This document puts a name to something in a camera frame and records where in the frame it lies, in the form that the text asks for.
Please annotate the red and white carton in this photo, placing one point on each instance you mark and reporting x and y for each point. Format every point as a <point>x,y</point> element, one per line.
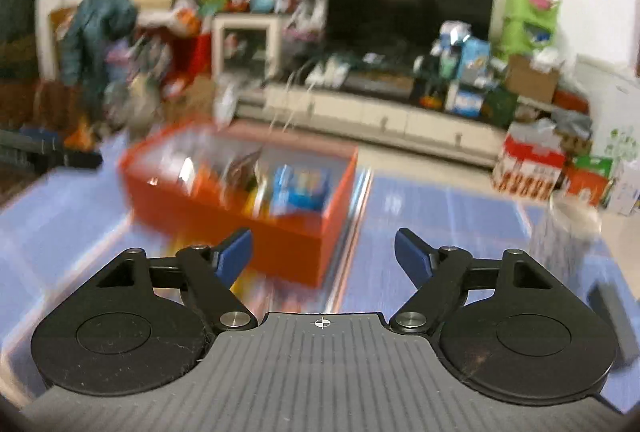
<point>530,166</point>

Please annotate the plaid brown cloth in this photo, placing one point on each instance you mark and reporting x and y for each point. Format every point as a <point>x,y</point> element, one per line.
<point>20,101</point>

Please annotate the white TV stand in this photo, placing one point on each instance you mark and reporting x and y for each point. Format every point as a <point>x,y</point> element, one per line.
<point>380,119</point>

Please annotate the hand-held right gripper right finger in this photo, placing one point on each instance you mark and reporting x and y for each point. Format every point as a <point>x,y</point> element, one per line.
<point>412,254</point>

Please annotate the orange cardboard box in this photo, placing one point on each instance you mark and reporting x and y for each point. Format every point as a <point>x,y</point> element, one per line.
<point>290,242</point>

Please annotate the blue cookie packet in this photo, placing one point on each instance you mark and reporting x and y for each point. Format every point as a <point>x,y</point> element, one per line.
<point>300,189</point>

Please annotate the black television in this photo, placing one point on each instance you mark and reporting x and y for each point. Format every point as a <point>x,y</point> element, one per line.
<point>407,1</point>

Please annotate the white appliance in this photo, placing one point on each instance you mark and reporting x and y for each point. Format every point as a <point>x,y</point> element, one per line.
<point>612,106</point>

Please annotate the white glass-door cabinet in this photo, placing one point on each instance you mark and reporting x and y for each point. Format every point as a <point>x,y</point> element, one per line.
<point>245,46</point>

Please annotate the dark teal puffer jacket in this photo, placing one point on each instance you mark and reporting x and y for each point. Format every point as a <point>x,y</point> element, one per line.
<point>95,41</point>

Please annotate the green storage rack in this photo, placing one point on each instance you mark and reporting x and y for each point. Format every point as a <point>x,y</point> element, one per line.
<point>527,19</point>

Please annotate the grey patterned cup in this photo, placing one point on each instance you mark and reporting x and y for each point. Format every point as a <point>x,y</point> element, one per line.
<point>565,239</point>

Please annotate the brown cardboard box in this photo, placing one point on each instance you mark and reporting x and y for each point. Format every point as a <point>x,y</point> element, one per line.
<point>532,79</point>

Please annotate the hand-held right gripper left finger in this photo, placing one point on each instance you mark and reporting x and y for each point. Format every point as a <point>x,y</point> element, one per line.
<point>235,254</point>

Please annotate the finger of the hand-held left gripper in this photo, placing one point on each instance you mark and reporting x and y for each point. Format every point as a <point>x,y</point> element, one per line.
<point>80,159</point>

